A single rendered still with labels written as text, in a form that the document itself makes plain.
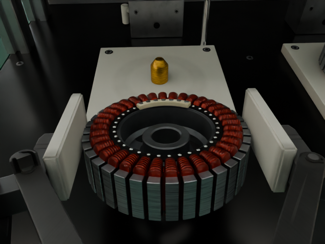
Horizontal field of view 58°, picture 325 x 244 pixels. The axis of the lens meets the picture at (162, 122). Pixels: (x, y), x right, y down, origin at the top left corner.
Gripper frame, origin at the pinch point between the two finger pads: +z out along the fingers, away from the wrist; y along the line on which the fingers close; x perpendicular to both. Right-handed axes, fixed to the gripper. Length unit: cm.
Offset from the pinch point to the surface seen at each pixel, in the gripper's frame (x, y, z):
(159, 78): -2.7, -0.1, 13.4
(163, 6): 2.6, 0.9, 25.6
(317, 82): -3.6, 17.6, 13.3
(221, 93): -3.9, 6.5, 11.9
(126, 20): 0.5, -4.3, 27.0
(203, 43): -1.4, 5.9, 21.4
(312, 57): -2.6, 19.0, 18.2
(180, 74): -3.1, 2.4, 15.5
